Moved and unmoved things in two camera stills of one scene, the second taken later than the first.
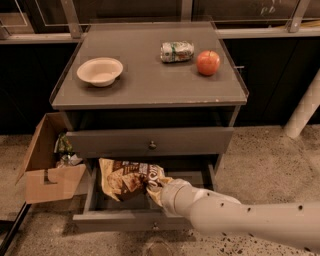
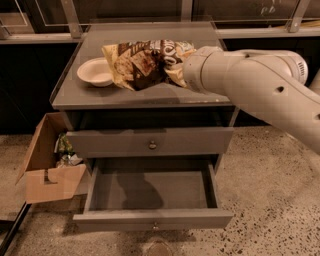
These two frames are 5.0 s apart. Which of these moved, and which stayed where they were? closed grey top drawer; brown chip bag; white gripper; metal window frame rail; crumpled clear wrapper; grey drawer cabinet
Moved: white gripper; brown chip bag
Stayed: metal window frame rail; closed grey top drawer; grey drawer cabinet; crumpled clear wrapper
